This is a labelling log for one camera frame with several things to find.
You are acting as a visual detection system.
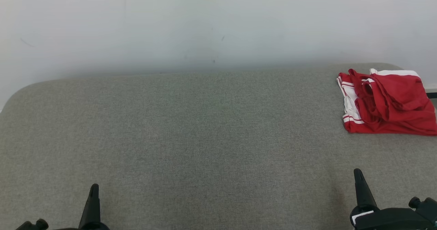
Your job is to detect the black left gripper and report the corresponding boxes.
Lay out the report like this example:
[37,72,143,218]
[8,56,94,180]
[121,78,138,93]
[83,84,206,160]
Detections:
[51,184,110,230]

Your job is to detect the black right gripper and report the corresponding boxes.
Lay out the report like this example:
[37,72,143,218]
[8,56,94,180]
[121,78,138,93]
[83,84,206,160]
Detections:
[350,169,431,230]

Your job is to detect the red basketball jersey number 23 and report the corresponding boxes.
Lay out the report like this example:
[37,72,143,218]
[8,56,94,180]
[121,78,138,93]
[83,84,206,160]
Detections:
[336,70,437,136]

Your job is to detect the red shorts with white panel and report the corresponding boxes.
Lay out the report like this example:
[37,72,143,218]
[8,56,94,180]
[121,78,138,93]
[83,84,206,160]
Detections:
[349,69,436,123]

